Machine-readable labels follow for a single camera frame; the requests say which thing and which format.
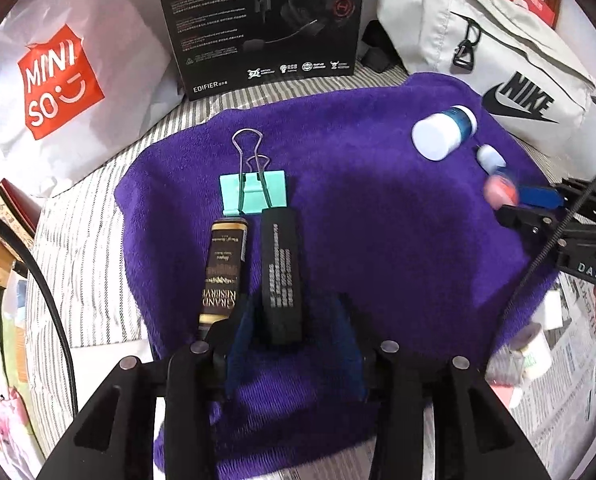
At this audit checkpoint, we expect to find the brown patterned box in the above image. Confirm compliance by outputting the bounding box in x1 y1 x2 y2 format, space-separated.
0 177 44 241

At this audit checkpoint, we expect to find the small white blue bottle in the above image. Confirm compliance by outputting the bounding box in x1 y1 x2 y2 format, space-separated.
476 144 507 173

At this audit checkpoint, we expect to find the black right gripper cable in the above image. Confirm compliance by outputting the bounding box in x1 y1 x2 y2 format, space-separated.
485 160 596 376

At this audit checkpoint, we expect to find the newspaper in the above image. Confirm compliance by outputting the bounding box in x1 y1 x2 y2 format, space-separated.
488 270 596 441

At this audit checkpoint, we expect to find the green binder clip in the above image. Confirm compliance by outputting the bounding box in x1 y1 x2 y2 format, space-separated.
219 129 287 213

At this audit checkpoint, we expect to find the purple towel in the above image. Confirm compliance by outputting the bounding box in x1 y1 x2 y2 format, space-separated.
114 72 561 473

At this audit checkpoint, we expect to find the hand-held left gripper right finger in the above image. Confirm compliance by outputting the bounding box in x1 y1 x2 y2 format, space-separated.
338 292 553 480

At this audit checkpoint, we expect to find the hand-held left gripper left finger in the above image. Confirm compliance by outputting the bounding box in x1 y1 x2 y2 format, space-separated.
48 295 265 480

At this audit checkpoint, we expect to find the black rectangular bar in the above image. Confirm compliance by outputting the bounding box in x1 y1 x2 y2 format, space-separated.
259 208 305 346

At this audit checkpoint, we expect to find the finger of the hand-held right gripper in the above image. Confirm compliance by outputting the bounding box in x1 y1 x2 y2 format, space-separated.
495 206 578 247
514 177 596 209

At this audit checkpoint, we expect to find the black headset box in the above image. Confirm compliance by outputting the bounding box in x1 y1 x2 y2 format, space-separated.
152 0 369 102

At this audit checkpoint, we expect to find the white plastic shopping bag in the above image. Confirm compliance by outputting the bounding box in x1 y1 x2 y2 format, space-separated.
0 0 189 196

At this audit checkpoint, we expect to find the grey waist bag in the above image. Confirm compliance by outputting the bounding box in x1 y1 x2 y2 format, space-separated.
373 0 596 153

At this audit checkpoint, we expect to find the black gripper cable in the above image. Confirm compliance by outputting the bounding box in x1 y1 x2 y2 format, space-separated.
0 207 74 411
485 160 596 376

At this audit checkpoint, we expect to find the black gold tube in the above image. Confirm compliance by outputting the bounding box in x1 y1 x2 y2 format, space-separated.
197 216 250 341

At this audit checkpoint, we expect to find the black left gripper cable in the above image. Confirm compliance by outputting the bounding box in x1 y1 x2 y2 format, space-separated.
0 207 74 411

